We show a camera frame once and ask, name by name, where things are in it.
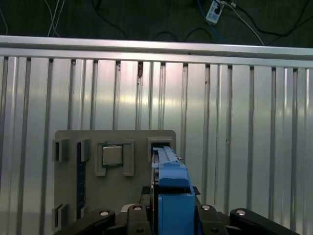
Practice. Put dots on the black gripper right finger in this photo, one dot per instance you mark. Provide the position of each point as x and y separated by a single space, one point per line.
210 220

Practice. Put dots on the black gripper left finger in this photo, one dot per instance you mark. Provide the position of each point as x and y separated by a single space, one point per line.
137 220

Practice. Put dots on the grey parts rack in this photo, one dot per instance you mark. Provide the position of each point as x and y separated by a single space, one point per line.
137 186

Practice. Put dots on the blue RAM stick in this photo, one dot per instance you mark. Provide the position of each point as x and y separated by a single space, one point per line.
81 181

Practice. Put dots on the silver CPU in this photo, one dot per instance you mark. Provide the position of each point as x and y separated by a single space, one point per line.
112 155

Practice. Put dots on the white power strip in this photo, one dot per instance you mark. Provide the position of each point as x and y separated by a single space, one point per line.
214 12

